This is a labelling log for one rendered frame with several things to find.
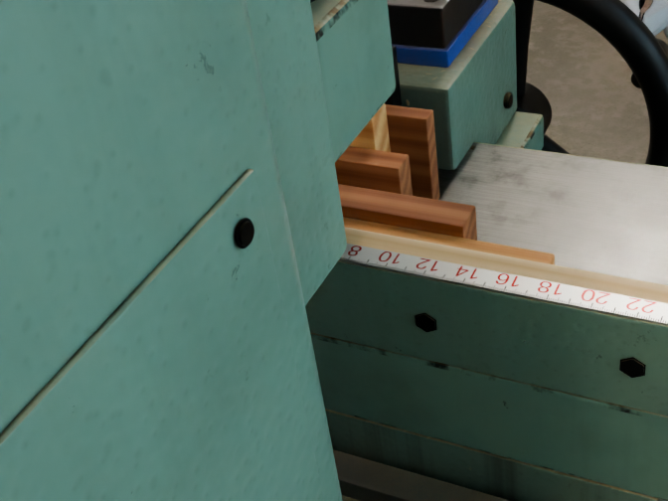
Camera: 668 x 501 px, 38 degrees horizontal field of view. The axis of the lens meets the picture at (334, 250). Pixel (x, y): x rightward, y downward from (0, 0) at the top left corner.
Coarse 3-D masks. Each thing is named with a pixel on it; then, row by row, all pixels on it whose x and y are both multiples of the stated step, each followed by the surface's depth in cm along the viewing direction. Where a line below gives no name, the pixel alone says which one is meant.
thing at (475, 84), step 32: (480, 32) 66; (512, 32) 70; (480, 64) 65; (512, 64) 71; (416, 96) 62; (448, 96) 61; (480, 96) 66; (512, 96) 71; (448, 128) 62; (480, 128) 67; (448, 160) 64
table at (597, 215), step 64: (512, 128) 73; (448, 192) 62; (512, 192) 61; (576, 192) 60; (640, 192) 59; (576, 256) 55; (640, 256) 55; (320, 384) 55; (384, 384) 53; (448, 384) 51; (512, 384) 48; (512, 448) 51; (576, 448) 49; (640, 448) 47
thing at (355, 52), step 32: (320, 0) 46; (352, 0) 46; (384, 0) 49; (320, 32) 44; (352, 32) 46; (384, 32) 50; (320, 64) 44; (352, 64) 47; (384, 64) 50; (352, 96) 48; (384, 96) 51; (352, 128) 48
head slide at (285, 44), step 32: (256, 0) 32; (288, 0) 34; (256, 32) 32; (288, 32) 34; (288, 64) 34; (288, 96) 35; (320, 96) 37; (288, 128) 35; (320, 128) 37; (288, 160) 36; (320, 160) 38; (288, 192) 36; (320, 192) 38; (320, 224) 39; (320, 256) 39
